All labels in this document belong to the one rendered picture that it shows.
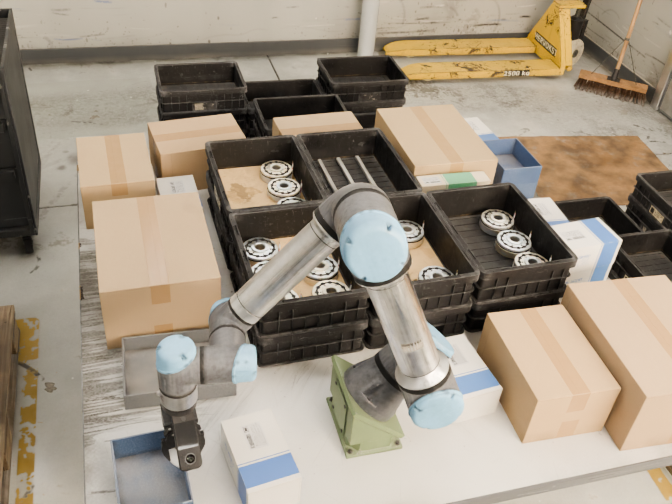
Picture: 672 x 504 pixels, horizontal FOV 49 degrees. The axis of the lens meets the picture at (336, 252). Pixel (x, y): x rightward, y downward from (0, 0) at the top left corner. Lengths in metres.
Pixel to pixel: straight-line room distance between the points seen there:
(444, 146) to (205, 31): 2.94
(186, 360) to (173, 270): 0.54
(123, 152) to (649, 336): 1.66
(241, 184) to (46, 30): 3.00
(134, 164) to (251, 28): 2.94
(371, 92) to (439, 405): 2.39
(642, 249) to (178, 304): 1.98
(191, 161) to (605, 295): 1.37
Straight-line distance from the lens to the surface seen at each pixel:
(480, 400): 1.90
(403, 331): 1.45
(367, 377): 1.71
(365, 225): 1.29
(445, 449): 1.87
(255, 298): 1.53
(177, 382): 1.49
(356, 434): 1.75
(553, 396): 1.84
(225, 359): 1.47
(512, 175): 2.68
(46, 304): 3.29
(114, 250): 2.05
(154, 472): 1.79
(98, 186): 2.38
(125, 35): 5.22
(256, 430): 1.73
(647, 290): 2.18
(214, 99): 3.56
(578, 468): 1.93
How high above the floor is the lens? 2.15
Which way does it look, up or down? 38 degrees down
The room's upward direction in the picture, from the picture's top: 6 degrees clockwise
